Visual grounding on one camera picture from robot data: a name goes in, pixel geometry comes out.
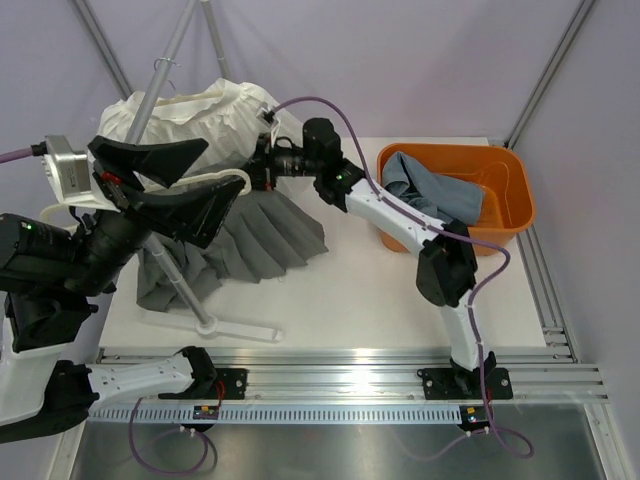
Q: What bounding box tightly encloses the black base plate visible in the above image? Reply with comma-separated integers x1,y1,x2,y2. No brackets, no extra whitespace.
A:
158,368,248,401
416,351,514,400

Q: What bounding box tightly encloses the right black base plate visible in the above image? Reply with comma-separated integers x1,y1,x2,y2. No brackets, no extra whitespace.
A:
416,351,514,400

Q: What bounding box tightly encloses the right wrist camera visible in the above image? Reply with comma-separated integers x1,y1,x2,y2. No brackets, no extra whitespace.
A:
257,106,280,146

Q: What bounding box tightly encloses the right frame post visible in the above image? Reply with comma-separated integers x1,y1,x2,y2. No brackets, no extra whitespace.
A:
504,0,598,150

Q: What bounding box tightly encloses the silver clothes rack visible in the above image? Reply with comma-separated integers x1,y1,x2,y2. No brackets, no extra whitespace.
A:
126,1,283,343

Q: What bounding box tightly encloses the aluminium mounting rail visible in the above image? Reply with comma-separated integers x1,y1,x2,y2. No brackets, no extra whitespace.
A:
94,344,610,405

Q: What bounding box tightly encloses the left frame post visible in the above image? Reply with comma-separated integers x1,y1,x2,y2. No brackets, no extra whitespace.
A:
69,0,133,99

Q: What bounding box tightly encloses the white pleated skirt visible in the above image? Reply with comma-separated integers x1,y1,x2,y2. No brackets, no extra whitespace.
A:
97,78,302,171

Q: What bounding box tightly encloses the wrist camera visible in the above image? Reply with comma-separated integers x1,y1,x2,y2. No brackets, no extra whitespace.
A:
257,106,280,146
42,135,116,211

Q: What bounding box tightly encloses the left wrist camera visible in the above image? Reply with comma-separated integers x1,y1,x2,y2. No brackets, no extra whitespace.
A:
42,135,116,211

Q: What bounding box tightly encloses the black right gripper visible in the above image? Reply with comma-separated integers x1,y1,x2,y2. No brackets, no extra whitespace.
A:
235,133,322,192

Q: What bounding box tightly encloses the blue denim skirt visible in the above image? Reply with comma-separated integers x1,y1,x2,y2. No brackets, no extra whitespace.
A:
380,152,485,226

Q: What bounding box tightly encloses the white slotted cable duct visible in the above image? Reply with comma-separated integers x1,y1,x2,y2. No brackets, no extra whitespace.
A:
90,402,462,425

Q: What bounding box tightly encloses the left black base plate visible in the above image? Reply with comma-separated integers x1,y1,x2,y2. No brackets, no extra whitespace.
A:
158,368,248,401

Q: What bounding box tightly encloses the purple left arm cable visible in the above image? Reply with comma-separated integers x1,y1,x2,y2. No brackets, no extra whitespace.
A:
0,144,219,474

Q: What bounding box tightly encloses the cream plastic hanger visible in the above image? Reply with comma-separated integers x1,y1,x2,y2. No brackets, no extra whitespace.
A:
38,167,252,226

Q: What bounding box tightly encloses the orange plastic basket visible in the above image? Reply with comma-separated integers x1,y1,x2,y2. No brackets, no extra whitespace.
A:
377,142,536,246

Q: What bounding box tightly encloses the cream hanger of white skirt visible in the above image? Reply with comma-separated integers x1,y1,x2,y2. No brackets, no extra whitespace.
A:
155,90,222,107

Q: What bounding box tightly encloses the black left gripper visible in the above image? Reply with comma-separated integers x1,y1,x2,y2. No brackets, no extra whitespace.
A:
61,136,248,296

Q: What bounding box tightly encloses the grey pleated skirt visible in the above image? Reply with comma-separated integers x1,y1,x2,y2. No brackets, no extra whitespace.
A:
136,152,328,312

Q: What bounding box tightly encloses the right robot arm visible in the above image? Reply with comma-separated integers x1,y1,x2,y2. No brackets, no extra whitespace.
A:
248,118,495,396

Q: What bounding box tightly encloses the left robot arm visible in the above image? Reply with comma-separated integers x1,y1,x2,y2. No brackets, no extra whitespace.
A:
1,136,246,443

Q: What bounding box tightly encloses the frame post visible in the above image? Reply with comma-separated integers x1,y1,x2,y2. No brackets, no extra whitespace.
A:
69,0,133,99
504,0,598,150

